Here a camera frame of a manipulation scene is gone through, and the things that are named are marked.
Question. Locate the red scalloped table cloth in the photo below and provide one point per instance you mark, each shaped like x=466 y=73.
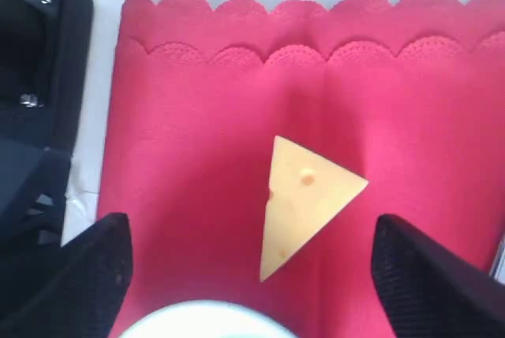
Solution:
x=408 y=95

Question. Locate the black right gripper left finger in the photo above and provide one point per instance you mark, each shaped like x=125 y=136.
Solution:
x=75 y=290

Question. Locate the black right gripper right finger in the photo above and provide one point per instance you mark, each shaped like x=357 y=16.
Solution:
x=426 y=290

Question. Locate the yellow cheese wedge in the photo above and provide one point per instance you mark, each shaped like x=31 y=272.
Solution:
x=306 y=191

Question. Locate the pale green ceramic bowl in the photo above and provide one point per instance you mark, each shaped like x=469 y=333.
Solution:
x=206 y=318

